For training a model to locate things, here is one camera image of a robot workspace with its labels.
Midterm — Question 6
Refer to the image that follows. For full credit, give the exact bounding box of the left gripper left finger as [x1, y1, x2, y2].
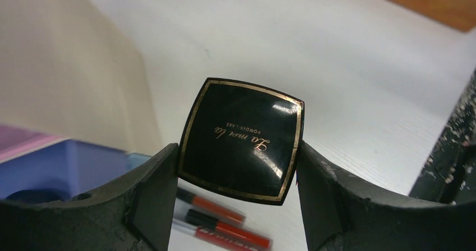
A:
[1, 143, 179, 250]

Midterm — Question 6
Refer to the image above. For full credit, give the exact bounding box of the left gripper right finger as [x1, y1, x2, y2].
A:
[296, 143, 475, 250]

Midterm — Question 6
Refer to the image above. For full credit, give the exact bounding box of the pastel wooden drawer chest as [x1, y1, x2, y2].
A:
[0, 0, 164, 165]

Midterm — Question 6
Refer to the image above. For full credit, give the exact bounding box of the black square compact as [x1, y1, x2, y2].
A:
[177, 77, 305, 206]

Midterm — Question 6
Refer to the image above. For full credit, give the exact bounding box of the purple drawer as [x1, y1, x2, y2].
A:
[1, 140, 127, 199]

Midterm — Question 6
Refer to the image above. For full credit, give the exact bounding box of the round dark blue jar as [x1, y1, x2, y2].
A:
[6, 189, 70, 204]

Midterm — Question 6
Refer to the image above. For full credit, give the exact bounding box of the dark red lip gloss tube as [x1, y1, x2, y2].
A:
[176, 187, 246, 226]

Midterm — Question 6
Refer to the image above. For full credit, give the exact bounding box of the silver red mascara tube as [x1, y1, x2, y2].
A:
[172, 218, 262, 251]

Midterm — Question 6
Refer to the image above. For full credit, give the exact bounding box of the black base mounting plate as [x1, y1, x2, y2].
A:
[409, 72, 475, 203]

